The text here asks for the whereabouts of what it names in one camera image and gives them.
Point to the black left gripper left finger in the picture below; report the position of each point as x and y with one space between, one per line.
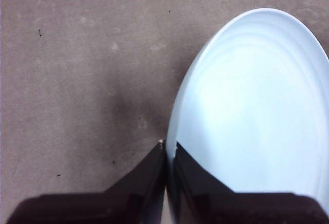
123 203

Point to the blue round plate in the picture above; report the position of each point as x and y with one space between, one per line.
257 111

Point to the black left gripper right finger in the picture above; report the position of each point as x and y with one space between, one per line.
231 208

